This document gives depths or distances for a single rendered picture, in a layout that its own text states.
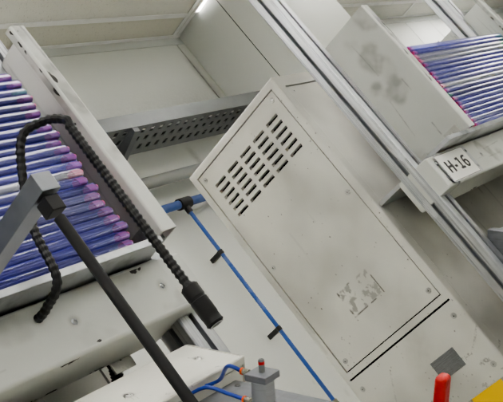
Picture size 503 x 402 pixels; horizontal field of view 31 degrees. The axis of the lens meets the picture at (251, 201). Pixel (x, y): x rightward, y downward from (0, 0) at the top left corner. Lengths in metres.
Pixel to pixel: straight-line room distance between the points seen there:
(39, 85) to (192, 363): 0.40
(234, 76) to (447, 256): 2.59
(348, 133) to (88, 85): 2.08
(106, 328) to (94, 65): 3.02
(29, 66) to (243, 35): 3.08
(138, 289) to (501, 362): 0.88
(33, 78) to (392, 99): 0.85
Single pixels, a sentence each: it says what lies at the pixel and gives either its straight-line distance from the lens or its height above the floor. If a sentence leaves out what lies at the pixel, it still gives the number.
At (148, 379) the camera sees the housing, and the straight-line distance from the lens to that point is 0.93.
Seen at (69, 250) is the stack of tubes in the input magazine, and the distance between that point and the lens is 0.94.
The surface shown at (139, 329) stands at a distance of 0.57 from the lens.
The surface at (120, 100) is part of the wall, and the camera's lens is 3.82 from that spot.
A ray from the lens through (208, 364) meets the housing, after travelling 0.95.
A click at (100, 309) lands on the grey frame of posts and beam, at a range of 0.95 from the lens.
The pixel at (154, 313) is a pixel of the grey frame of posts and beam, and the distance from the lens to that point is 0.99.
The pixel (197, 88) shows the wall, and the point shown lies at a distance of 4.20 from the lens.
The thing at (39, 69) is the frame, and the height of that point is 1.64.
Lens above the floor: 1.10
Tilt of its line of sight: 14 degrees up
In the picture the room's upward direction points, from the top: 38 degrees counter-clockwise
